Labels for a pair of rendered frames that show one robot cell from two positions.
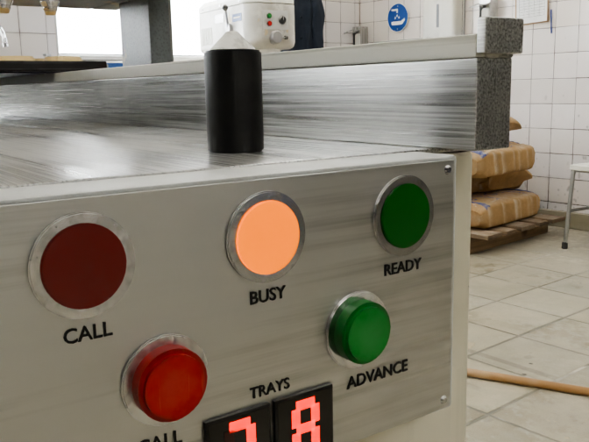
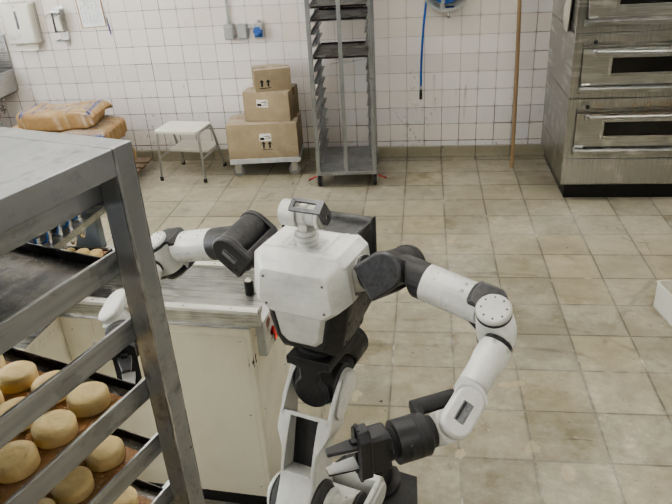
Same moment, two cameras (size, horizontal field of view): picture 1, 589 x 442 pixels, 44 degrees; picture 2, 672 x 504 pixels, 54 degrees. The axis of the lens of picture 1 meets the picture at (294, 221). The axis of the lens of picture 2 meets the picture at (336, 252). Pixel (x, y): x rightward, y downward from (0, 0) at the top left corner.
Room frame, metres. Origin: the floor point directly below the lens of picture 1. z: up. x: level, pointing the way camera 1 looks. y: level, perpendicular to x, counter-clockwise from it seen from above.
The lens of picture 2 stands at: (-1.30, 1.16, 2.02)
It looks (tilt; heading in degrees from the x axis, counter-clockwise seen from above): 27 degrees down; 318
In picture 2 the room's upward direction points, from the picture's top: 4 degrees counter-clockwise
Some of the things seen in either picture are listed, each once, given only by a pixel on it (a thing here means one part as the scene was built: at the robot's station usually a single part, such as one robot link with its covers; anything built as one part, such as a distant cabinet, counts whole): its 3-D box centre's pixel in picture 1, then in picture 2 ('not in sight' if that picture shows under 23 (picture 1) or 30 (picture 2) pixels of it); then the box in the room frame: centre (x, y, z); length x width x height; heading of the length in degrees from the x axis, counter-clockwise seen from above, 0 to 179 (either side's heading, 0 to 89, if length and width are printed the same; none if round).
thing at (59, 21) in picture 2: (482, 20); (57, 25); (4.75, -1.22, 1.27); 0.19 x 0.10 x 0.30; 130
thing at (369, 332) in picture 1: (358, 330); not in sight; (0.33, -0.03, 0.76); 0.03 x 0.02 x 0.03; 125
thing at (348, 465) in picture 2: not in sight; (342, 469); (-0.58, 0.53, 1.06); 0.06 x 0.03 x 0.02; 66
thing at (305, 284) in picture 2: not in sight; (321, 279); (-0.13, 0.16, 1.16); 0.34 x 0.30 x 0.36; 21
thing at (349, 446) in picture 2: not in sight; (341, 447); (-0.58, 0.53, 1.11); 0.06 x 0.03 x 0.02; 66
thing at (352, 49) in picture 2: not in sight; (342, 49); (2.58, -2.55, 1.05); 0.60 x 0.40 x 0.01; 132
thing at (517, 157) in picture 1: (478, 157); (92, 133); (4.12, -1.05, 0.47); 0.72 x 0.42 x 0.17; 135
